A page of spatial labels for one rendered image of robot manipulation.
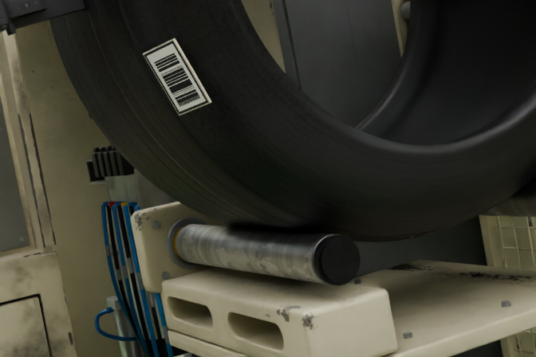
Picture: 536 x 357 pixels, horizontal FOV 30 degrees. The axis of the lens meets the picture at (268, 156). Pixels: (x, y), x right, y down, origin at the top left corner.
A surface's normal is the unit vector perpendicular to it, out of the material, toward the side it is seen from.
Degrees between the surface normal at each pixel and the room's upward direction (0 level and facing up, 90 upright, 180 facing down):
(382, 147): 100
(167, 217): 90
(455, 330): 0
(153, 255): 90
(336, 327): 90
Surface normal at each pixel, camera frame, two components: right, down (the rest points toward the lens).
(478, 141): 0.49, 0.15
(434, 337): -0.18, -0.98
